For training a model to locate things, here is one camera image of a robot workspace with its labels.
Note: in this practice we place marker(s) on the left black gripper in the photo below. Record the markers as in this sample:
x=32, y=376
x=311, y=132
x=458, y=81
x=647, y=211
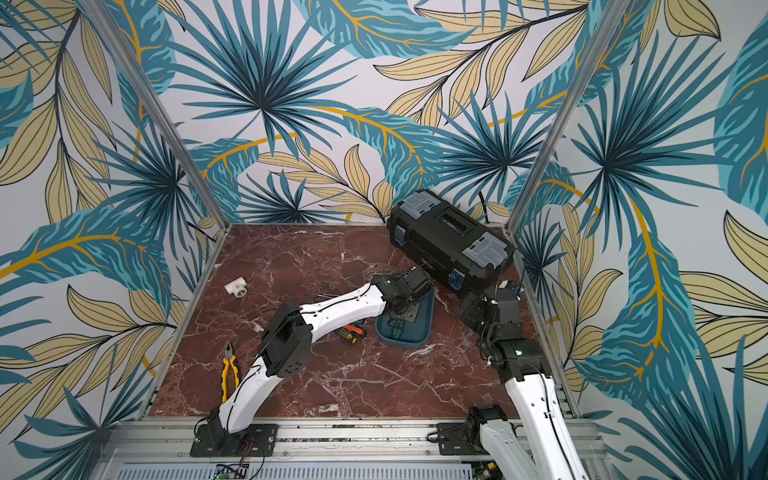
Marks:
x=396, y=315

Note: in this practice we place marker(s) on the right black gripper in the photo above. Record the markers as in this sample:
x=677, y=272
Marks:
x=475, y=303

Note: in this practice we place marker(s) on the green black long screwdriver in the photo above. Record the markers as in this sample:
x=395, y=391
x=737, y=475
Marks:
x=396, y=327

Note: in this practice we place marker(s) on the orange black large screwdriver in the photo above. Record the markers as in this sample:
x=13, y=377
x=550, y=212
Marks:
x=352, y=333

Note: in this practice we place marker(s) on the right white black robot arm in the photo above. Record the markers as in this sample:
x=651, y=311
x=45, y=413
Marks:
x=524, y=373

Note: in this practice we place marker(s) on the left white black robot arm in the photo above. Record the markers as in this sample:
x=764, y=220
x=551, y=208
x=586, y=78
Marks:
x=287, y=340

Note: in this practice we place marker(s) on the teal plastic storage box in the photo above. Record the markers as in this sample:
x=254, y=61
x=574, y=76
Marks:
x=416, y=332

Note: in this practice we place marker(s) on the black plastic toolbox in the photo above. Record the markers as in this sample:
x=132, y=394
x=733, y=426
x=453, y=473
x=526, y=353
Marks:
x=454, y=248

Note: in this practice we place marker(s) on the white pipe tee fitting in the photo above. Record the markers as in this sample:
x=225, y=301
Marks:
x=237, y=287

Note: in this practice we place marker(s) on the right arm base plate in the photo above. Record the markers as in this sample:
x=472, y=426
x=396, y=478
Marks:
x=457, y=439

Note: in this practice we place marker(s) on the aluminium front rail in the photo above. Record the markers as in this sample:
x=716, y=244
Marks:
x=167, y=440

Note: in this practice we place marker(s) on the yellow handled pliers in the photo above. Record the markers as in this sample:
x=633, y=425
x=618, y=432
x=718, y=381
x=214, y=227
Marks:
x=230, y=377

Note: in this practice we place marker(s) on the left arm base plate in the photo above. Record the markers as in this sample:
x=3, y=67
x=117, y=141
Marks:
x=258, y=440

